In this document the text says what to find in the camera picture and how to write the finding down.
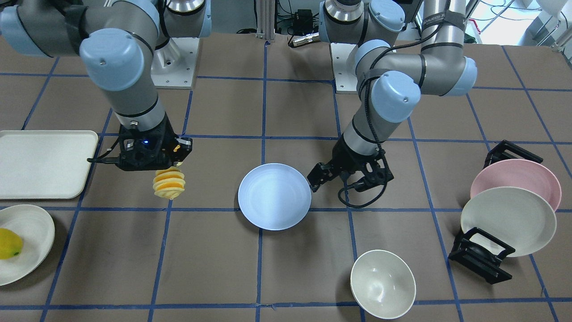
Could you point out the blue plate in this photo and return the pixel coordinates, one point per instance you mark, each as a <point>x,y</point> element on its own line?
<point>274,196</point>

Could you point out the cream bowl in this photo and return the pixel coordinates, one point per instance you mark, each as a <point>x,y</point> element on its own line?
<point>383,284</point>

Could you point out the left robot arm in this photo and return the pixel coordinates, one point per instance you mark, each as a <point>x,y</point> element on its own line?
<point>390,83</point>

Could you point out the cream plate in rack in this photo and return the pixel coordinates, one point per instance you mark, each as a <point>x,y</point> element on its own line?
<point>518,217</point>

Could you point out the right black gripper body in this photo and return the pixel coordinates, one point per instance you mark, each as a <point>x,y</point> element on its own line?
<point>183,146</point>

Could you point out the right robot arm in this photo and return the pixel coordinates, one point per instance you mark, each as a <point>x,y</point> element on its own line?
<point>117,44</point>

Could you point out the aluminium frame post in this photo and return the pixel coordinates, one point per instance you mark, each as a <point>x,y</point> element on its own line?
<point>265,19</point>

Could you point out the yellow lemon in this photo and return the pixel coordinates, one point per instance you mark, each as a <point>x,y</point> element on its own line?
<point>11,244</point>

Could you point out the white rectangular tray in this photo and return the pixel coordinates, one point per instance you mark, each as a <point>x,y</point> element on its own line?
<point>44,164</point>

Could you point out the white plate with lemon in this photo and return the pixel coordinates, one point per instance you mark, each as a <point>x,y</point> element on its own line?
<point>37,229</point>

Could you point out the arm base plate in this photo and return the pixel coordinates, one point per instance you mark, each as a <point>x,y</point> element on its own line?
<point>343,65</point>
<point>174,64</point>

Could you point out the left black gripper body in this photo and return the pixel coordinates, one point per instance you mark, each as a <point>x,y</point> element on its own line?
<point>345,157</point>

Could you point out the pink plate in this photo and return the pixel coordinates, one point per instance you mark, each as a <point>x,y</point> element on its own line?
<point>520,173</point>

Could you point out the black plate rack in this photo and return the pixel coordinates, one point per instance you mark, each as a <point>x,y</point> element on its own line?
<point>474,256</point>

